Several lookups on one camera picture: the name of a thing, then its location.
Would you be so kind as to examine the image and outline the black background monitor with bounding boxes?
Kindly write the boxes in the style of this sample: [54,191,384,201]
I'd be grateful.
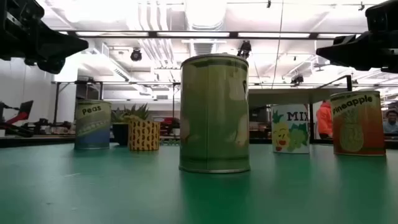
[17,100,34,121]

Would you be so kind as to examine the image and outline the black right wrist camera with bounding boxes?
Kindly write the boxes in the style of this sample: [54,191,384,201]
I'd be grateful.
[365,0,398,32]

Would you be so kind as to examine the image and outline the shelf with black legs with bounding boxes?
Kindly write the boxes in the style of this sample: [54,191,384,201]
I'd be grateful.
[248,74,354,144]

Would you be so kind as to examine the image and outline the orange pineapple can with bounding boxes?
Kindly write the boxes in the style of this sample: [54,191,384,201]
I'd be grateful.
[330,90,387,157]

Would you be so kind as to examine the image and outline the black background workstation frame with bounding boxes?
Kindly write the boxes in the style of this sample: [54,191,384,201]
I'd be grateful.
[51,80,181,125]

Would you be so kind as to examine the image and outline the red storage bins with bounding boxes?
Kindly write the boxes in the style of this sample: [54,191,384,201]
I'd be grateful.
[154,116,181,136]

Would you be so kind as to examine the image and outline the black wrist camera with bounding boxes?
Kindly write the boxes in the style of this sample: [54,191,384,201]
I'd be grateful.
[365,0,398,32]
[0,0,45,24]

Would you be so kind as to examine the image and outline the white mix fruit can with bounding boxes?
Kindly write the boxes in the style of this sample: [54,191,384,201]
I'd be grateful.
[271,104,310,154]

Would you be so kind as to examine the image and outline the red background robot part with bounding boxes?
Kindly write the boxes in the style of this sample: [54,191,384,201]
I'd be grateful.
[5,111,24,125]

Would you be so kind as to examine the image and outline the person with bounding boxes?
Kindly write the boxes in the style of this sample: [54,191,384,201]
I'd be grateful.
[382,109,398,134]
[316,100,333,140]

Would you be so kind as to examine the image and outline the multicoloured food can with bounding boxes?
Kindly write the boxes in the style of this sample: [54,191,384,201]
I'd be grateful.
[128,119,161,152]

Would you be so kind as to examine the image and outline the succulent plant in black pot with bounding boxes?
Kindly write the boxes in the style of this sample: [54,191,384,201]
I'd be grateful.
[111,103,180,147]

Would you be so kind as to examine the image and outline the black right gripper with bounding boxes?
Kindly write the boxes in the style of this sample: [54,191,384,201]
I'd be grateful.
[316,30,398,74]

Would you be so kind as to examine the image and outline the green pears can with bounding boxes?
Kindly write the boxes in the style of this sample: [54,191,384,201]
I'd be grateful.
[178,53,251,174]

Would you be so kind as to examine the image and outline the overhead black frame bar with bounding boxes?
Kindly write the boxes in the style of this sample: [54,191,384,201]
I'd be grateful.
[57,30,363,40]

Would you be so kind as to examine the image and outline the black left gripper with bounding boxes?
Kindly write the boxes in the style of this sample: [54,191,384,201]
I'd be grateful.
[0,18,90,75]

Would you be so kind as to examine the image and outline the black overhead rig camera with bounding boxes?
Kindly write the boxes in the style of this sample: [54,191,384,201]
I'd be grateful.
[236,40,252,60]

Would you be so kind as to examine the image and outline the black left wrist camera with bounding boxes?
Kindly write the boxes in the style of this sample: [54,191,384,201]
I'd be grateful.
[0,0,45,24]

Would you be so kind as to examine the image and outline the peas can green blue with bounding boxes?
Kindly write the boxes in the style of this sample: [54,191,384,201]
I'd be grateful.
[73,99,112,151]

